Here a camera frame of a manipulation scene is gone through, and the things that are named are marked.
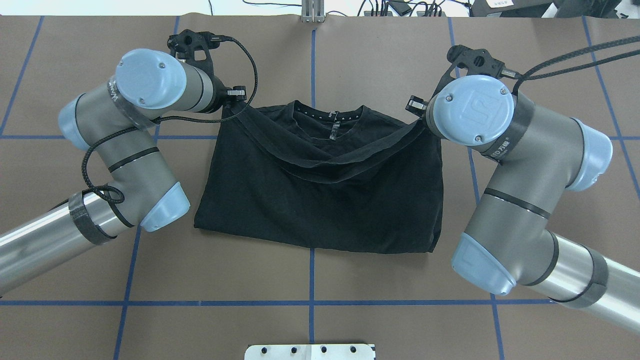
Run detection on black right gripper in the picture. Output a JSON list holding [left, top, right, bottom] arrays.
[[405, 95, 434, 126]]

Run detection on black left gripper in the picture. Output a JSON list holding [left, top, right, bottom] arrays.
[[212, 85, 247, 113]]

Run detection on black printed t-shirt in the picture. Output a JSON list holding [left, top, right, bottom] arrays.
[[194, 100, 444, 255]]

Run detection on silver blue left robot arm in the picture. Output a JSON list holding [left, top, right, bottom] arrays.
[[0, 48, 246, 296]]

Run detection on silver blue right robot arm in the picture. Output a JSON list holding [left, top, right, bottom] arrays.
[[406, 75, 640, 333]]

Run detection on blue tape grid lines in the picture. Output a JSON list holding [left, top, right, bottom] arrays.
[[1, 13, 639, 360]]

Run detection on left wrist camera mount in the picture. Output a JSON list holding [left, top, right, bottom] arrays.
[[166, 29, 224, 76]]

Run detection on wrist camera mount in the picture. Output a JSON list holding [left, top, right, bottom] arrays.
[[166, 29, 224, 76], [442, 44, 505, 81]]

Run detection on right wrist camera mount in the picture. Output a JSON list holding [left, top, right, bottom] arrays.
[[442, 44, 505, 81]]

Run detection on aluminium frame post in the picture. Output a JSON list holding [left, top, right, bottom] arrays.
[[301, 0, 326, 24]]

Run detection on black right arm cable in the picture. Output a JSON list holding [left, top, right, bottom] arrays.
[[500, 35, 640, 96]]

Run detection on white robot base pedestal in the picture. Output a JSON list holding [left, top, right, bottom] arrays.
[[244, 343, 377, 360]]

